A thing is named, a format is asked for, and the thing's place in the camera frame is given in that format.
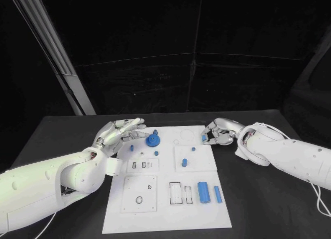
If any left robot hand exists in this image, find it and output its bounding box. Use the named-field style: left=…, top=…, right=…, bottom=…
left=92, top=117, right=150, bottom=157

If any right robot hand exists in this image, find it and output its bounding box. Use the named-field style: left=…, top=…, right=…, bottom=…
left=200, top=117, right=246, bottom=146

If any thin long blue cylinder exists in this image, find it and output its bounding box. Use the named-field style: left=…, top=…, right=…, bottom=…
left=213, top=186, right=223, bottom=204

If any white task board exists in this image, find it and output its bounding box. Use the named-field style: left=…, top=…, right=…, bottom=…
left=101, top=124, right=233, bottom=235

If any blue gear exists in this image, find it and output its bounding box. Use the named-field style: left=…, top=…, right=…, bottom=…
left=145, top=134, right=161, bottom=148

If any thick blue cylinder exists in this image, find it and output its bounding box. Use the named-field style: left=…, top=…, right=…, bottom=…
left=197, top=181, right=212, bottom=204

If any white frame post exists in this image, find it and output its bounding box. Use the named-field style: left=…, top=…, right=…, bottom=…
left=12, top=0, right=97, bottom=116

